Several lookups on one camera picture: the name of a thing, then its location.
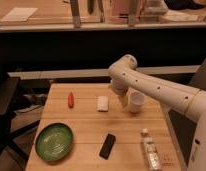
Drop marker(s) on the white sponge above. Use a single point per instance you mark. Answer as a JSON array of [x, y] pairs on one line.
[[102, 103]]

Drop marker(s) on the orange carrot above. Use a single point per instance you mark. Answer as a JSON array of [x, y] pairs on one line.
[[70, 100]]

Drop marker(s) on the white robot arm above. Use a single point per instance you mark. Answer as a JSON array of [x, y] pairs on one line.
[[186, 100]]

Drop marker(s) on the black remote control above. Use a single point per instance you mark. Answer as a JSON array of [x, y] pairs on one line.
[[107, 146]]

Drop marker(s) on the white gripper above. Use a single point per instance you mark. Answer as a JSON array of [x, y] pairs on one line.
[[120, 90]]

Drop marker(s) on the white paper sheet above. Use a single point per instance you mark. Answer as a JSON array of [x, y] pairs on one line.
[[18, 14]]

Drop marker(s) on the long grey bench rail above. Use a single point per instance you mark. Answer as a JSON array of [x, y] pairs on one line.
[[54, 74]]

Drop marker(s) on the white paper cup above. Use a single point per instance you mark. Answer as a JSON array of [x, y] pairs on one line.
[[136, 101]]

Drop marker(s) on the clear plastic water bottle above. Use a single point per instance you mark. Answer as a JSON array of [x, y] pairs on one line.
[[150, 151]]

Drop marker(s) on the green plate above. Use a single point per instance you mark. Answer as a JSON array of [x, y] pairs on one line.
[[54, 142]]

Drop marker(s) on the black chair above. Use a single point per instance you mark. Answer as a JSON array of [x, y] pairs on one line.
[[8, 91]]

